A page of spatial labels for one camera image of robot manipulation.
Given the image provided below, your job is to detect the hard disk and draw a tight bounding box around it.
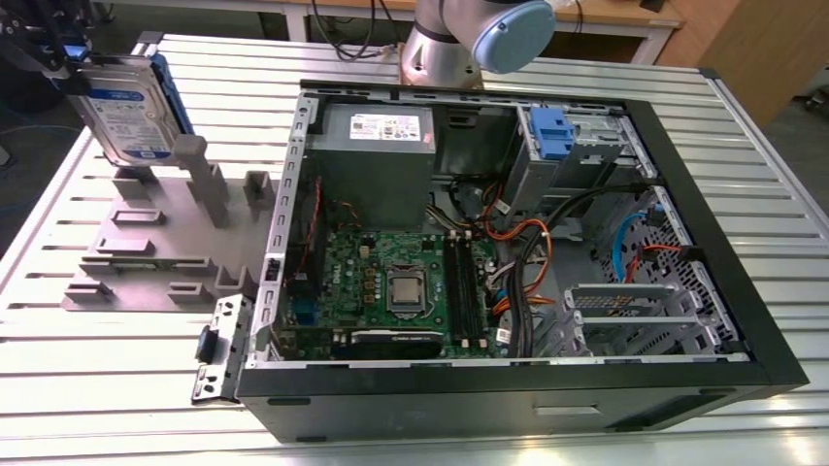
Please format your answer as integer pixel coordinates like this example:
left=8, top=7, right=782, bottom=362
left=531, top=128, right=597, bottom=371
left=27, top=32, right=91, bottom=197
left=63, top=45, right=196, bottom=169

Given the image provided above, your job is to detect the red power wire black plug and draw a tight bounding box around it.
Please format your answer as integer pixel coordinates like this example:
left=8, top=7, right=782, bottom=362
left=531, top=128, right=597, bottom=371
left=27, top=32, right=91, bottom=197
left=637, top=245, right=705, bottom=261

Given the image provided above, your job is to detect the grey parts rack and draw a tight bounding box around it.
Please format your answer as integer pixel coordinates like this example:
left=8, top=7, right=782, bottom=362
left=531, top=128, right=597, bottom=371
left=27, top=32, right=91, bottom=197
left=61, top=134, right=286, bottom=315

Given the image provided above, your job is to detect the green RAM stick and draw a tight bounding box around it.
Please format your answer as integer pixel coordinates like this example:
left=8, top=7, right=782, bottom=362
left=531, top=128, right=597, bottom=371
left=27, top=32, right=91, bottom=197
left=109, top=259, right=180, bottom=271

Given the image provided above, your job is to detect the grey power supply unit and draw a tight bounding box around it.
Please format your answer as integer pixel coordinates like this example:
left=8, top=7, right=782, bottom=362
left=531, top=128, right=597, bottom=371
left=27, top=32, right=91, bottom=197
left=303, top=102, right=436, bottom=234

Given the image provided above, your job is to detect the black blue latch knob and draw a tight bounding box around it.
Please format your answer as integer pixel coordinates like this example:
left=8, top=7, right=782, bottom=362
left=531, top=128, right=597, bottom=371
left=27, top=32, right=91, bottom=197
left=196, top=325, right=222, bottom=363

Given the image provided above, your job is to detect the green motherboard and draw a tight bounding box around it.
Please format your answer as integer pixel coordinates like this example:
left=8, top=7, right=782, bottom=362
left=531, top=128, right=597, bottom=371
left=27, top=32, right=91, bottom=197
left=278, top=230, right=513, bottom=360

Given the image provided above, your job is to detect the CPU socket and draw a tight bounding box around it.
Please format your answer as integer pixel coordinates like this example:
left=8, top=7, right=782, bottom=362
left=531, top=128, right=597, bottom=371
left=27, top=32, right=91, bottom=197
left=382, top=264, right=436, bottom=319

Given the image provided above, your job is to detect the silver CPU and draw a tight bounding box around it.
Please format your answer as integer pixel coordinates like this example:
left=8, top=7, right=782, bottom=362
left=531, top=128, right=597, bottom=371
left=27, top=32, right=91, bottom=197
left=391, top=277, right=428, bottom=306

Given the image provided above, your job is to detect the blue drive latch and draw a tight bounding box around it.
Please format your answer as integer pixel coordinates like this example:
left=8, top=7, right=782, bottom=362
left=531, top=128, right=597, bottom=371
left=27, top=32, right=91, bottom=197
left=527, top=107, right=577, bottom=161

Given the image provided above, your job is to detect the black RAM slot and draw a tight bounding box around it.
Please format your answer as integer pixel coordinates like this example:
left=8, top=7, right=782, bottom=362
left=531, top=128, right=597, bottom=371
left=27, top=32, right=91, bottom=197
left=443, top=232, right=471, bottom=349
left=458, top=231, right=489, bottom=349

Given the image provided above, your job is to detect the black graphics card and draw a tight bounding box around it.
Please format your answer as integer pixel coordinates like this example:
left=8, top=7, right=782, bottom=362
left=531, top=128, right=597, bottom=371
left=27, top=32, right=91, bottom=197
left=332, top=327, right=449, bottom=361

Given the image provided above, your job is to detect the metal optical drive cage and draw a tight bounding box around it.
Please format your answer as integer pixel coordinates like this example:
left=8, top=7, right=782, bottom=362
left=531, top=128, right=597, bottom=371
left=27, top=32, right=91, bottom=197
left=503, top=104, right=653, bottom=239

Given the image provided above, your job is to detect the wooden top desk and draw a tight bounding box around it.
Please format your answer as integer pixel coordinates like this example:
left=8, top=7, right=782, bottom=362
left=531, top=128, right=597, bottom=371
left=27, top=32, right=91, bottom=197
left=258, top=0, right=686, bottom=67

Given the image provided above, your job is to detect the black open PC case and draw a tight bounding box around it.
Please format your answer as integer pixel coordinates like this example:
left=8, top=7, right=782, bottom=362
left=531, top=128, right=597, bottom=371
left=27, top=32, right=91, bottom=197
left=234, top=80, right=810, bottom=444

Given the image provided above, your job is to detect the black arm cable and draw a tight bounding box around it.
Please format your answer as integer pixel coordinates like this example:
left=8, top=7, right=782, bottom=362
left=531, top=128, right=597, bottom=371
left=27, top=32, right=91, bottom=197
left=308, top=0, right=394, bottom=63

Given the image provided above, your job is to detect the metal hinged slot bracket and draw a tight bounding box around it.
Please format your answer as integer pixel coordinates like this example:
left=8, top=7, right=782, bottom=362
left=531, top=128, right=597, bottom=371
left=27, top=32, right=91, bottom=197
left=191, top=293, right=254, bottom=405

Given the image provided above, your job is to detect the orange wire bundle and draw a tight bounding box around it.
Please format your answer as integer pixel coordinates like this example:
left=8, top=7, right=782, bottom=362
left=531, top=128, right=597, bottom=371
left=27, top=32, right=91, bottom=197
left=485, top=217, right=555, bottom=302

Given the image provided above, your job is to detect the black cable bundle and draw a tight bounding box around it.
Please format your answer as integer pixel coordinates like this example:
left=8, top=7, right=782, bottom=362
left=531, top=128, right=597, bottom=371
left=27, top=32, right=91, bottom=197
left=507, top=183, right=649, bottom=359

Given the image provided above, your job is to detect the blue data wire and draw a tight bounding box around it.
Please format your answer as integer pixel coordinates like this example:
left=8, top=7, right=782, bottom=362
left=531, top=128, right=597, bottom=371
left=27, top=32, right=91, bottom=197
left=611, top=206, right=653, bottom=283

